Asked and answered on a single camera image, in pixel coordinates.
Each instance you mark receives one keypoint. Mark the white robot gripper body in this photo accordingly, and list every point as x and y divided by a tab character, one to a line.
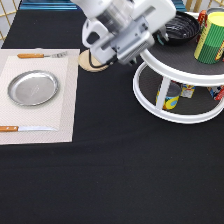
119	30

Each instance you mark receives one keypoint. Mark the black ribbed bowl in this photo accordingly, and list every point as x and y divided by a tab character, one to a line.
181	29

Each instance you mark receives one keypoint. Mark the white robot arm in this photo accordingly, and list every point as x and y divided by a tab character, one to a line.
120	30

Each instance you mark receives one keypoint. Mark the white two-tier lazy Susan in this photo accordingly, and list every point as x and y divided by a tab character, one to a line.
164	64

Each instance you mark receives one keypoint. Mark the round silver metal plate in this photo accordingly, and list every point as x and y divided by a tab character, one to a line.
33	88

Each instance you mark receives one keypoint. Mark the round wooden coaster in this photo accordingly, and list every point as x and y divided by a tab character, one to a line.
89	63

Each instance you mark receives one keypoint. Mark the red can behind green can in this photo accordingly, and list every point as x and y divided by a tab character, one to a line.
202	20

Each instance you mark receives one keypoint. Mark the yellow blue tin can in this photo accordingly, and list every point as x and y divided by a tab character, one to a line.
172	96

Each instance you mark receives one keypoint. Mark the small yellow carton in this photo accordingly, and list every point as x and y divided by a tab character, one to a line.
187	90

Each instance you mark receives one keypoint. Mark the yellow green cylindrical can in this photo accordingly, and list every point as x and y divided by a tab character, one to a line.
210	47

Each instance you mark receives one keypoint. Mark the beige woven placemat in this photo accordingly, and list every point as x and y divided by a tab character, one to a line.
57	113

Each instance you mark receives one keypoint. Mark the red blue box lower right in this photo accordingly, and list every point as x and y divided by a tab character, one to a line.
217	92

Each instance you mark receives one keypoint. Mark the wooden-handled fork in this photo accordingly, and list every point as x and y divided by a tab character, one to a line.
38	55

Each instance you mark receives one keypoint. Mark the wooden-handled knife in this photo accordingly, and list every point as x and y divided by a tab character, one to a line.
25	128

